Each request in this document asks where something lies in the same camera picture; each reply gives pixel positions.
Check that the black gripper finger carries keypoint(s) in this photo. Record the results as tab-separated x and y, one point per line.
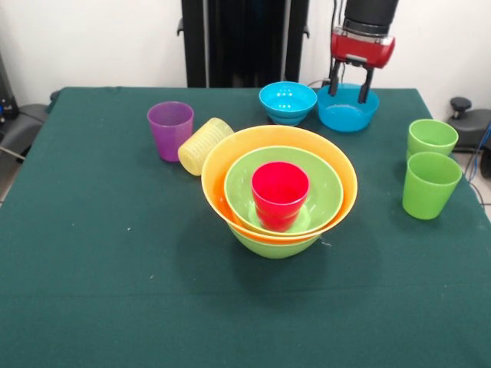
364	88
333	80

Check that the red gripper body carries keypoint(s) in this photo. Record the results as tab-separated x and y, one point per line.
360	50

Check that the translucent blue plastic bowl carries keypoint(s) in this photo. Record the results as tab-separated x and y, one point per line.
347	115

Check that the ribbed cyan plastic bowl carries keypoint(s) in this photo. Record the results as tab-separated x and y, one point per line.
287	103

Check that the large orange plastic bowl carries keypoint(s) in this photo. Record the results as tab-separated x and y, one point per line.
276	136

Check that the green plastic bowl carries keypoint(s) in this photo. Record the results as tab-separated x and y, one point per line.
276	251
326	180

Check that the red plastic cup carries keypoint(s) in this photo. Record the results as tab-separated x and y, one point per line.
280	203

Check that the yellow plastic cup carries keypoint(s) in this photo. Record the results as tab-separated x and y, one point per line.
199	147

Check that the green plastic cup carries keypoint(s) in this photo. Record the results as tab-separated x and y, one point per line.
429	188
431	138

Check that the black stand base with knob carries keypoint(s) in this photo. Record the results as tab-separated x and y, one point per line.
475	122

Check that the purple plastic cup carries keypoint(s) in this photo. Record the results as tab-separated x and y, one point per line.
169	130

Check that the dark green table cloth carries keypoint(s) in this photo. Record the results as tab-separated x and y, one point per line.
115	299

